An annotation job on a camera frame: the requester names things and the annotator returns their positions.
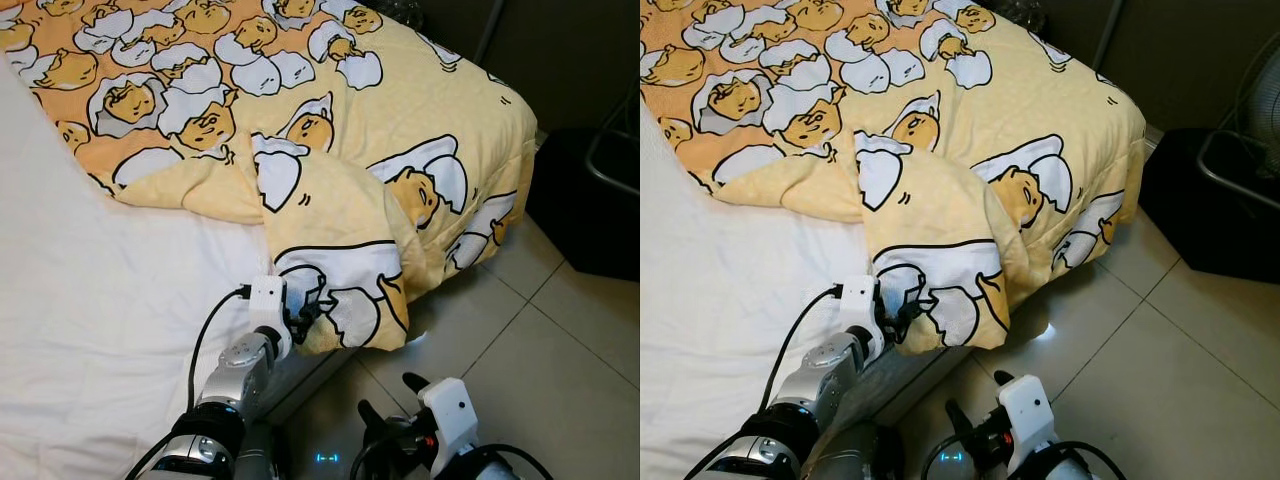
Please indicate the yellow cartoon egg blanket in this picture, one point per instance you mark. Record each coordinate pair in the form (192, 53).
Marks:
(1000, 120)
(400, 120)

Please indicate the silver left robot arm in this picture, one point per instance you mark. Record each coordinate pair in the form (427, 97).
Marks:
(240, 375)
(825, 375)

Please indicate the white quilted mattress pad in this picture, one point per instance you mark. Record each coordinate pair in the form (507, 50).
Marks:
(100, 330)
(730, 330)

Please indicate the black cabinet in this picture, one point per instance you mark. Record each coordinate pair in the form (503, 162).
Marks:
(1210, 230)
(590, 220)

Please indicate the grey standing fan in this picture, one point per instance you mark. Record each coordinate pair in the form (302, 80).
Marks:
(1262, 95)
(600, 172)

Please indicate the grey metal pole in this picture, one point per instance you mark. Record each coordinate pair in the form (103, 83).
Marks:
(1110, 35)
(490, 32)

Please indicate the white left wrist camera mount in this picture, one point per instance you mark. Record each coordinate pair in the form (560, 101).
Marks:
(268, 310)
(858, 310)

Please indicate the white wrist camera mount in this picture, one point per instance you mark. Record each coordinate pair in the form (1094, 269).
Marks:
(268, 310)
(1028, 415)
(858, 310)
(450, 420)

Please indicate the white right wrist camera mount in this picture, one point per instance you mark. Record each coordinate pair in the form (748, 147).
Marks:
(1028, 415)
(450, 420)

